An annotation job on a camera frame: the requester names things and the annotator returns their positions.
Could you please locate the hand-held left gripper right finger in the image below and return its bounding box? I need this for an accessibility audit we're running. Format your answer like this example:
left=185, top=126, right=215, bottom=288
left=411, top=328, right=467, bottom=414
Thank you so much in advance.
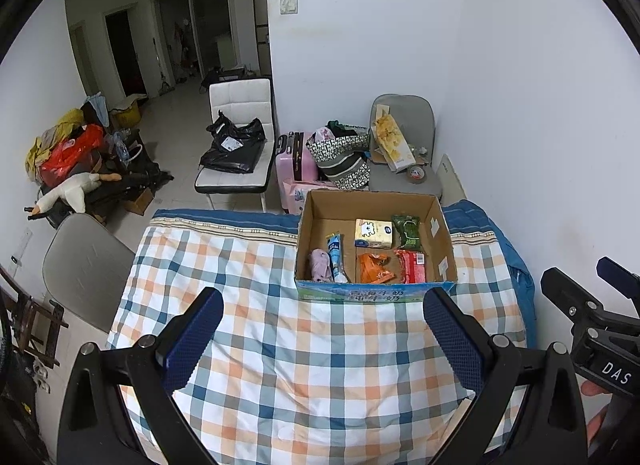
left=422, top=287, right=588, bottom=465

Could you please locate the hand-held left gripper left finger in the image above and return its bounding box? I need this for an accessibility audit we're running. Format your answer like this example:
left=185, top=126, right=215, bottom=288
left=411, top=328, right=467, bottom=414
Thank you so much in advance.
left=57, top=287, right=224, bottom=465

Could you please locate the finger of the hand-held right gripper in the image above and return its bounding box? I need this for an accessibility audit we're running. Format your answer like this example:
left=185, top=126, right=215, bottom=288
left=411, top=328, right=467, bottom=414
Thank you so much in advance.
left=596, top=257, right=640, bottom=298
left=540, top=267, right=615, bottom=333

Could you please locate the red snack packet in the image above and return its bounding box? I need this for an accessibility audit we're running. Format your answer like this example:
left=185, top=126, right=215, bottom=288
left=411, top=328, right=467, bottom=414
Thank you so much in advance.
left=397, top=251, right=429, bottom=284

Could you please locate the printed cardboard box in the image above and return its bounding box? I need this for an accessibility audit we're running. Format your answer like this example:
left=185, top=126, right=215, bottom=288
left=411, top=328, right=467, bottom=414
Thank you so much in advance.
left=294, top=190, right=457, bottom=303

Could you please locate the orange snack packet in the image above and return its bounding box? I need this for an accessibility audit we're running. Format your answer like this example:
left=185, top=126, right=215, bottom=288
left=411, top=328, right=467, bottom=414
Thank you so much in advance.
left=357, top=252, right=396, bottom=284

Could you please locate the green snack packet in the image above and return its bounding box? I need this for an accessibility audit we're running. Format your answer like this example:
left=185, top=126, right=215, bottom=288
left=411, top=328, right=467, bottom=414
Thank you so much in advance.
left=391, top=215, right=421, bottom=250

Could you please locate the yellow white tissue pack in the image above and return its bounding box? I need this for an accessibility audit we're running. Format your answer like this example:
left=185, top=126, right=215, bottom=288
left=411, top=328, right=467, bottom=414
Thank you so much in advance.
left=354, top=218, right=393, bottom=249

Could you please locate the blue long snack packet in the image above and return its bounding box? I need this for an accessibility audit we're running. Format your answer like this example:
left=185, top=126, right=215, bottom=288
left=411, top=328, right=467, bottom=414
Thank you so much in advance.
left=325, top=232, right=351, bottom=284

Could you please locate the purple sock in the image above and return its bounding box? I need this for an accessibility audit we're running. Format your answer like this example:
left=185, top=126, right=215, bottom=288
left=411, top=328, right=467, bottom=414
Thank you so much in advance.
left=310, top=250, right=335, bottom=282

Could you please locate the person's right hand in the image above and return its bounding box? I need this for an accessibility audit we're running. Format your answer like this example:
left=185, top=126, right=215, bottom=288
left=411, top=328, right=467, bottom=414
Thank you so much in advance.
left=580, top=379, right=613, bottom=446

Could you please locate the blue jacket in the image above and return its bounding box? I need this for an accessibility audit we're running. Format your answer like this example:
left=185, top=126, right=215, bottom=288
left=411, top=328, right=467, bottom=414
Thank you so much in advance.
left=492, top=225, right=537, bottom=351

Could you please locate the plaid blanket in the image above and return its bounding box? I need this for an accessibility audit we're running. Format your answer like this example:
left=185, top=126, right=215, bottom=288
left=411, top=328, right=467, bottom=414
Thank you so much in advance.
left=107, top=210, right=538, bottom=465

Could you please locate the empty grey chair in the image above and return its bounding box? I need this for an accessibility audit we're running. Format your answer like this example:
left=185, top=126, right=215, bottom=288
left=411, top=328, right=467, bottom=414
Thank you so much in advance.
left=42, top=214, right=136, bottom=333

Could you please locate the small brown floor carton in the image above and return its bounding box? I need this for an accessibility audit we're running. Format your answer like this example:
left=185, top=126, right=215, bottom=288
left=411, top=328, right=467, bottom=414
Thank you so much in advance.
left=122, top=187, right=154, bottom=216

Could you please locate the wooden folding rack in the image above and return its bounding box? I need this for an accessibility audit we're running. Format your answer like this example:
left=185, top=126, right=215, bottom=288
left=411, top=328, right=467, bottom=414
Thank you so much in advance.
left=0, top=265, right=69, bottom=371

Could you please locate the flat cardboard sheet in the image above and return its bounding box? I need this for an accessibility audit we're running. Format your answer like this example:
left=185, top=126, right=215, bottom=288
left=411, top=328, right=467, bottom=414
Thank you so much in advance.
left=437, top=155, right=468, bottom=206

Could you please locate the black luggage pile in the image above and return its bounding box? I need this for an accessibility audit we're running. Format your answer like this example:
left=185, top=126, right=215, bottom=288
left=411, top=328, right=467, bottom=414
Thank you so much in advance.
left=40, top=129, right=174, bottom=226

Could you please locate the pink wipes package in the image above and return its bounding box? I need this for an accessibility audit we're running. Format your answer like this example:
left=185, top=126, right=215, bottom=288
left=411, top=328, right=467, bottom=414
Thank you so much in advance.
left=282, top=179, right=338, bottom=216

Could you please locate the white goose plush toy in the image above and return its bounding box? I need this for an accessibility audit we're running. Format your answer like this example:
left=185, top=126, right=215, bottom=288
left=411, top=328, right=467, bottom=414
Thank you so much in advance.
left=27, top=172, right=121, bottom=218

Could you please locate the black plastic bag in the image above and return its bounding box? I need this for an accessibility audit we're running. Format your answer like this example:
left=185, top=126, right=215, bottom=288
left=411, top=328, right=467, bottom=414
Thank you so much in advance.
left=200, top=112, right=267, bottom=174

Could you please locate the pink suitcase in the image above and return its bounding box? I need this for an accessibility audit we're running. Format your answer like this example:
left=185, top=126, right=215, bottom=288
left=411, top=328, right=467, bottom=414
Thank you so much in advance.
left=275, top=131, right=319, bottom=216

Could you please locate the yellow snack box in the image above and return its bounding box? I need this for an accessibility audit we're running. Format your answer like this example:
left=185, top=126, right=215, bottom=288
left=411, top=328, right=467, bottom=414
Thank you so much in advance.
left=372, top=114, right=417, bottom=173

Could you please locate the patterned tote bag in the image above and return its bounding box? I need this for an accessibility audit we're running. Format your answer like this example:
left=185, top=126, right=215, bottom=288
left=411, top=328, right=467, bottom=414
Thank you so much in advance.
left=306, top=121, right=372, bottom=190

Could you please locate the red plastic bag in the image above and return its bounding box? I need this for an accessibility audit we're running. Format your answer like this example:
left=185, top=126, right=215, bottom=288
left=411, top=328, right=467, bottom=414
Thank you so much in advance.
left=40, top=125, right=106, bottom=186

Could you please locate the yellow open carton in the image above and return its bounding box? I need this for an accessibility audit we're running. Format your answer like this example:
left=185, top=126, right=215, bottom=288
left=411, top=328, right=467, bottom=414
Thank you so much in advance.
left=110, top=95, right=149, bottom=130

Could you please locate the grey chair with clutter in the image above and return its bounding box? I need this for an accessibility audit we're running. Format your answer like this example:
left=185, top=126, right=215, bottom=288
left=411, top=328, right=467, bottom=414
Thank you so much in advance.
left=368, top=94, right=445, bottom=196

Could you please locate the yellow bag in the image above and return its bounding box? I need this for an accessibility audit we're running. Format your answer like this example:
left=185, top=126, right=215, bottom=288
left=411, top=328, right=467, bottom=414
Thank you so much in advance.
left=25, top=109, right=85, bottom=178

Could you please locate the white padded chair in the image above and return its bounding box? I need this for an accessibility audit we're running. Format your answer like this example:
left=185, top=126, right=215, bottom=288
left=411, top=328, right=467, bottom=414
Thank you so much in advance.
left=194, top=78, right=276, bottom=196

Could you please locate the light blue cloth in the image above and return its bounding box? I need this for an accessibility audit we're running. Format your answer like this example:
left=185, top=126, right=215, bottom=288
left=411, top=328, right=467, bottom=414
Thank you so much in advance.
left=82, top=92, right=111, bottom=128

